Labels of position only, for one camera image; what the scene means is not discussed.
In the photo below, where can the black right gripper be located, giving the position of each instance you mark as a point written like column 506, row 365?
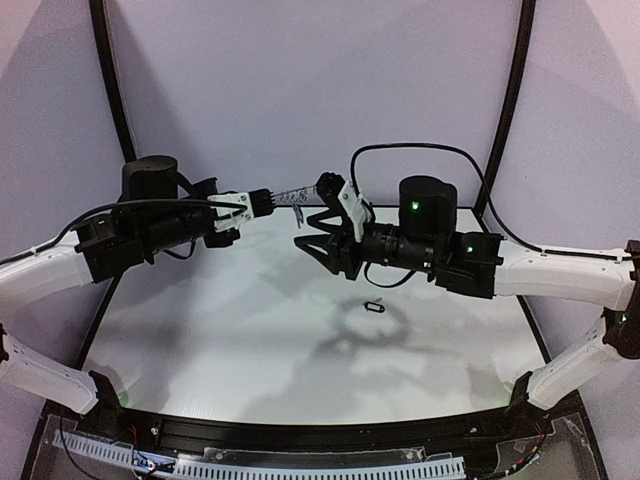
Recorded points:
column 347, row 248

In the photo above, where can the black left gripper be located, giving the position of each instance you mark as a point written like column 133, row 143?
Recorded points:
column 232, row 236

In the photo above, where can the perforated metal key ring disc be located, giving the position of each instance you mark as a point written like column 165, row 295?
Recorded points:
column 296, row 199

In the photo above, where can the black key tag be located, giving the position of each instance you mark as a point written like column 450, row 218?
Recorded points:
column 374, row 306

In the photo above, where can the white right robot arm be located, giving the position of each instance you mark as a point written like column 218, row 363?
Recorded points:
column 485, row 265

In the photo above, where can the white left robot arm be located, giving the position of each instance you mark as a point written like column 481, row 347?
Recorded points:
column 100, row 244

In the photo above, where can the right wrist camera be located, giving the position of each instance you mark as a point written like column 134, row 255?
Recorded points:
column 341, row 198

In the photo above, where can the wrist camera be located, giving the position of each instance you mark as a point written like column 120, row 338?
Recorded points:
column 234, row 209
column 341, row 198

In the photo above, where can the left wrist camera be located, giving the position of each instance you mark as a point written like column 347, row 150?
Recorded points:
column 234, row 209

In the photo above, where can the left black frame post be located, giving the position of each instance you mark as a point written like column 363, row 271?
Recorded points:
column 103, row 45

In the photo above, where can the black frame post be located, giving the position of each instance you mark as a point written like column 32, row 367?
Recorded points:
column 103, row 45
column 512, row 90

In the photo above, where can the white slotted cable duct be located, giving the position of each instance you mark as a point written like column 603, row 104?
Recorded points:
column 214, row 463

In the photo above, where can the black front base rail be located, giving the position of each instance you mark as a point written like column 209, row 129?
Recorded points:
column 476, row 434

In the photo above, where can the right black frame post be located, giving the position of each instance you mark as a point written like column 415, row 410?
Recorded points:
column 512, row 90

